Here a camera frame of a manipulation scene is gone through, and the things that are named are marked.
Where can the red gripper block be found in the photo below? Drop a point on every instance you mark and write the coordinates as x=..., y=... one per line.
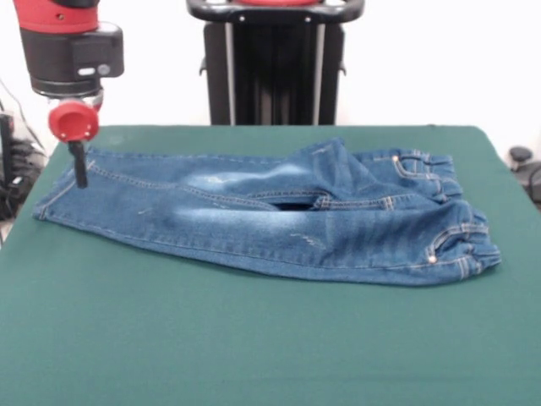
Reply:
x=74, y=120

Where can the blue denim jeans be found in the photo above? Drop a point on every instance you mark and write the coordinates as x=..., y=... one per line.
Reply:
x=274, y=220

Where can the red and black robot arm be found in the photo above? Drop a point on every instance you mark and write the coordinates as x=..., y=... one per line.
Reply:
x=67, y=46

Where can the black electronics box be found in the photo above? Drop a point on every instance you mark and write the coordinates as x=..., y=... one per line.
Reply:
x=6, y=144

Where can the dark green table cloth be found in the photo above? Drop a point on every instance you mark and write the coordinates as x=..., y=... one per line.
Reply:
x=253, y=338

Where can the black chair base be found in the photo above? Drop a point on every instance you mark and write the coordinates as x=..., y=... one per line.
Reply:
x=526, y=167

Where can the black robot pedestal stand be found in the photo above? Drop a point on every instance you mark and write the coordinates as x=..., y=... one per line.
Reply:
x=274, y=63

